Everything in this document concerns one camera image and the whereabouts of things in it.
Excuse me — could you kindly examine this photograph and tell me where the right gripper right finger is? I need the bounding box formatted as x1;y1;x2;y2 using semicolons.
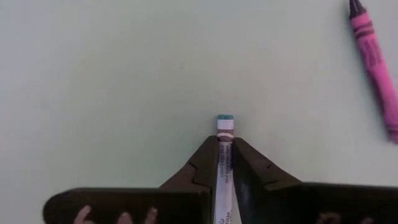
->
232;137;302;224

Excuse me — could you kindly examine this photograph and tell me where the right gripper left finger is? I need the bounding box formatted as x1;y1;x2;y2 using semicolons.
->
159;136;220;224

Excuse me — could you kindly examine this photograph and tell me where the green table mat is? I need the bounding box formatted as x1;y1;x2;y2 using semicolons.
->
0;0;398;224

